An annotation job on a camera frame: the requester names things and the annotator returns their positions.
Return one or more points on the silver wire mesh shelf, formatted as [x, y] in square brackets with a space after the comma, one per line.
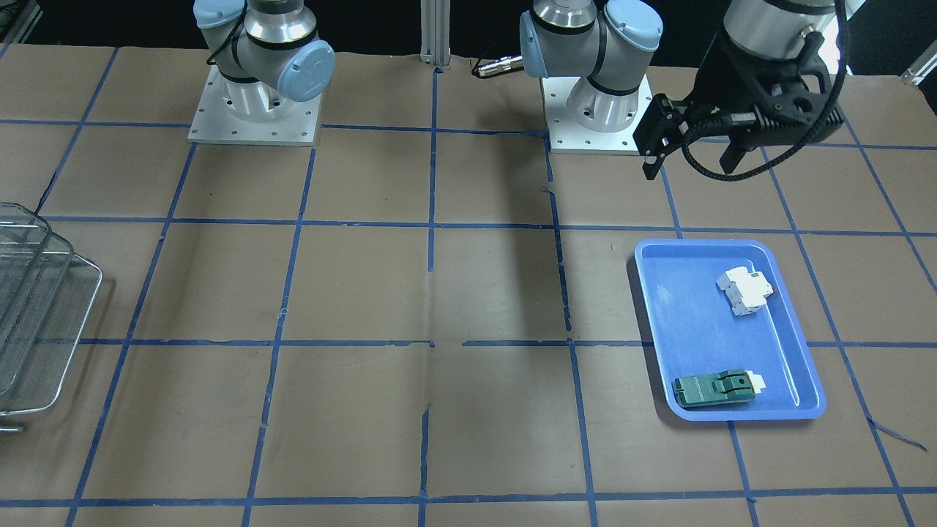
[47, 293]

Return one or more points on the aluminium frame post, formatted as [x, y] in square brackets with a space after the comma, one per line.
[435, 16]

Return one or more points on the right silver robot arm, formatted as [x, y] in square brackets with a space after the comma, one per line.
[268, 54]

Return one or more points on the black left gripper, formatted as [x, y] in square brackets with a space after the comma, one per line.
[722, 79]

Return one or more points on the white circuit breaker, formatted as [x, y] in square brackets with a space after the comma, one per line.
[746, 290]

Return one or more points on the green terminal block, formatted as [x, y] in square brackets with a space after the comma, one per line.
[727, 387]

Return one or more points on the blue plastic tray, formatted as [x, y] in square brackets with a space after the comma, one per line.
[695, 332]

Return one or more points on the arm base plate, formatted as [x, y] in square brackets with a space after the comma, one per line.
[256, 121]
[583, 120]

